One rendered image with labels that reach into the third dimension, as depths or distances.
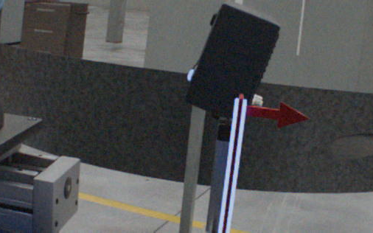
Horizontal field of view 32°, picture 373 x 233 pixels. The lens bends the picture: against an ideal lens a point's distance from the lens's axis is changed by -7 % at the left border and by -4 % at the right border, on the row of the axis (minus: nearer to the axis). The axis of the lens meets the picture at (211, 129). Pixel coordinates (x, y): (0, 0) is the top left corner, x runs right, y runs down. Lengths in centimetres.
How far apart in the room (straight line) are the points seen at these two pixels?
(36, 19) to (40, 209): 654
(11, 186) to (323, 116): 168
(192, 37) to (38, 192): 612
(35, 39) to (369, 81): 398
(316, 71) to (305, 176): 424
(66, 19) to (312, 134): 509
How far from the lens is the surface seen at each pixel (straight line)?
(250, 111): 60
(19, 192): 97
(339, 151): 68
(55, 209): 97
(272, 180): 249
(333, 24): 666
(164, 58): 716
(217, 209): 118
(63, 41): 730
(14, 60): 281
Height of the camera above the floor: 129
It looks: 13 degrees down
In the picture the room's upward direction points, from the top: 7 degrees clockwise
